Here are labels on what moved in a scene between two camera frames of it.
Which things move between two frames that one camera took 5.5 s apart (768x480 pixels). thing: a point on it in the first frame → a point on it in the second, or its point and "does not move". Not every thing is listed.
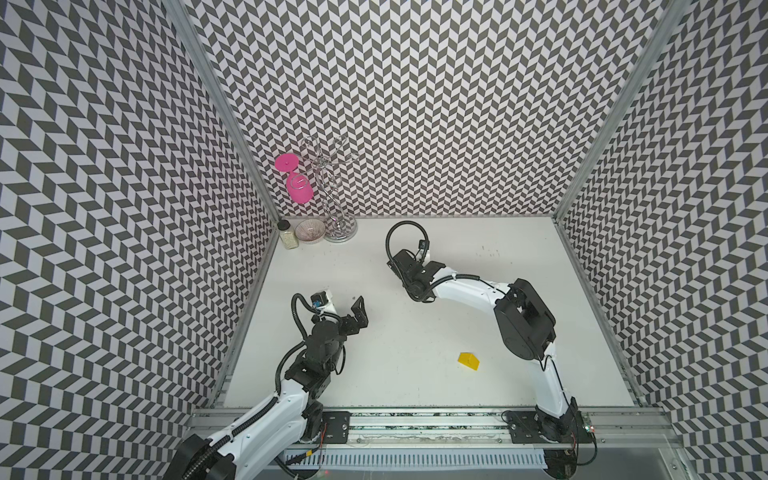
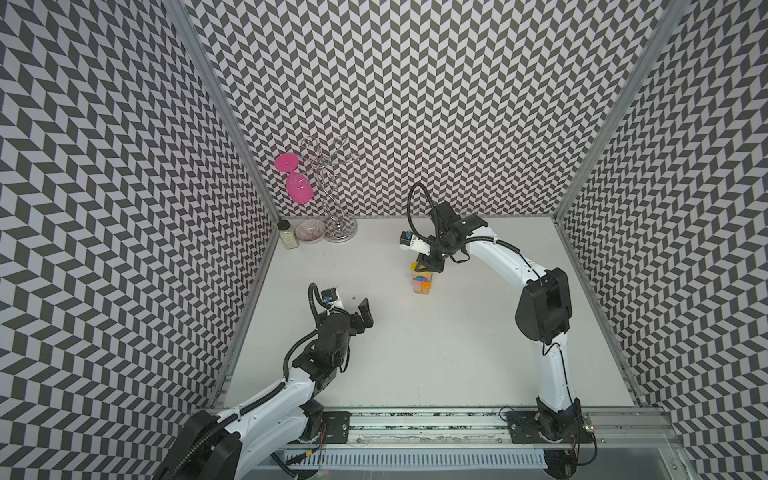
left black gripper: (360, 318) does not move
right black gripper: (402, 264) → (432, 261)
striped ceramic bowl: (310, 231) does not move
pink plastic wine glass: (298, 186) does not move
